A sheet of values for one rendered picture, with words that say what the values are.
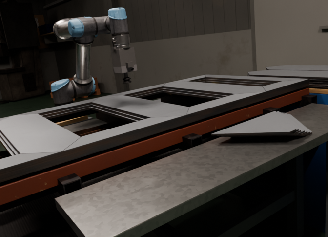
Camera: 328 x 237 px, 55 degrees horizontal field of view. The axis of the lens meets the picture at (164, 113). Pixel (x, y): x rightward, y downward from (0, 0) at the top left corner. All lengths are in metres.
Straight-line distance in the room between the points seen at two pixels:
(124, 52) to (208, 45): 3.60
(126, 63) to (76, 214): 0.77
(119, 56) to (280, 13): 3.03
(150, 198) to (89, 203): 0.15
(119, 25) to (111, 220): 0.87
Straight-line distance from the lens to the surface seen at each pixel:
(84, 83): 2.02
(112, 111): 1.40
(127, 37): 1.38
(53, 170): 0.93
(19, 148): 1.04
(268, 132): 1.06
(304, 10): 4.02
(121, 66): 1.36
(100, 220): 0.74
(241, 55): 4.54
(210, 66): 4.92
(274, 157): 0.97
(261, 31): 4.30
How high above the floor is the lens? 1.12
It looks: 14 degrees down
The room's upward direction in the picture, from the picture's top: 7 degrees counter-clockwise
